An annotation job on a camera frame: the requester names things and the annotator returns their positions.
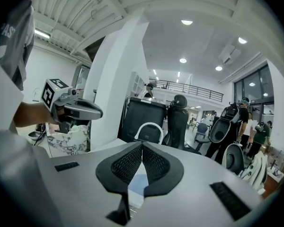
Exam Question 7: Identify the black office chair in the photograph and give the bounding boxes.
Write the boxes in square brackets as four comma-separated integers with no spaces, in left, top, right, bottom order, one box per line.
[167,94,202,155]

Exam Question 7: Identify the ceiling air conditioner unit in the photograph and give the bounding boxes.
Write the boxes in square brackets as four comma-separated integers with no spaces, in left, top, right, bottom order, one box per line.
[218,44,242,65]

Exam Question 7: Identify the blue chair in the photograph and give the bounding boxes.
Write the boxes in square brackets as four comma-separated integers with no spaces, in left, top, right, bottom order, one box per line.
[194,122,211,151]

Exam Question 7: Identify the person's grey t-shirt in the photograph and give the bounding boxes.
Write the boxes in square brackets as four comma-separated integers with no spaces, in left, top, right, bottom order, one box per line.
[0,0,36,91]

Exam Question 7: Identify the large dark framed window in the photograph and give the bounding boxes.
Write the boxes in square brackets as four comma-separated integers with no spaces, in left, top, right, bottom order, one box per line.
[233,64,275,119]

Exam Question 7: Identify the grey egg shaped shell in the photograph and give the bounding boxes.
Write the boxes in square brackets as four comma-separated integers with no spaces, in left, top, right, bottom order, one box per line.
[209,117,231,144]

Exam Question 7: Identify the white egg shaped shell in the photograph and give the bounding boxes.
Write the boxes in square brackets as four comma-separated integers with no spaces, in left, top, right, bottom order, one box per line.
[223,143,246,175]

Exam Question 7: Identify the black balcony railing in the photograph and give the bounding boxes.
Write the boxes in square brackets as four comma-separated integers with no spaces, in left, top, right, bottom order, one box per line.
[149,79,224,103]

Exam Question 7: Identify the white curved faucet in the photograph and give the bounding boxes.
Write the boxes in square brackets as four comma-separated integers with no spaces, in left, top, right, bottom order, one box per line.
[134,122,164,145]

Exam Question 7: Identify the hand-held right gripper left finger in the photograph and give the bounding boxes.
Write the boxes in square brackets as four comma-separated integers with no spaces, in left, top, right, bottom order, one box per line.
[51,140,142,227]

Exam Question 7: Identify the marble patterned cabinet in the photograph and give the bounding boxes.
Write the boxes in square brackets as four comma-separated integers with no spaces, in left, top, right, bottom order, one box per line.
[46,124,92,156]

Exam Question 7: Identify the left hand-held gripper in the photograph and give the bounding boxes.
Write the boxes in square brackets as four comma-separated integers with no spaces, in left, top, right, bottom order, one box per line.
[41,79,104,134]

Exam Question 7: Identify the person's left forearm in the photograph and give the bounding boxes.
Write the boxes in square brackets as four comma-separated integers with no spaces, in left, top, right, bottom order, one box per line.
[13,100,59,129]

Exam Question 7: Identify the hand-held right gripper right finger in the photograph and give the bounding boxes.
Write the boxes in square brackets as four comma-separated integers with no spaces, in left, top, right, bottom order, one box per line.
[134,141,263,227]

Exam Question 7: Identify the long ceiling light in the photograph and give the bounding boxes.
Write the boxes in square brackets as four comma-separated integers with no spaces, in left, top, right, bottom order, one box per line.
[34,29,52,39]

